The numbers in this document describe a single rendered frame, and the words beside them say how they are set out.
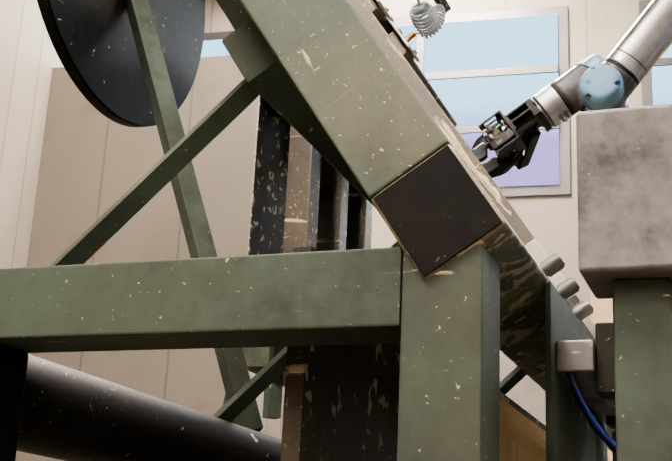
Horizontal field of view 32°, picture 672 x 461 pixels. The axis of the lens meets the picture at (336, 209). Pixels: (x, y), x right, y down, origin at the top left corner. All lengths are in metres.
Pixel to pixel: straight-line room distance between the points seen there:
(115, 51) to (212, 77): 2.58
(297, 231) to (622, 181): 1.92
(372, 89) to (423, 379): 0.34
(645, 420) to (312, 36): 0.58
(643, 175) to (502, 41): 4.79
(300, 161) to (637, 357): 2.03
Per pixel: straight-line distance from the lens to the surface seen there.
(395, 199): 1.30
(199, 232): 2.54
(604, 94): 2.10
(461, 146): 2.16
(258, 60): 1.50
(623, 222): 1.24
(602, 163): 1.26
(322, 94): 1.38
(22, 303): 1.48
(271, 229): 3.21
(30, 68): 5.55
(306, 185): 3.13
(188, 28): 3.17
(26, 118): 5.48
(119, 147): 5.41
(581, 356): 1.50
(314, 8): 1.43
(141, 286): 1.40
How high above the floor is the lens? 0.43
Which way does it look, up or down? 18 degrees up
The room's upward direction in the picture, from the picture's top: 3 degrees clockwise
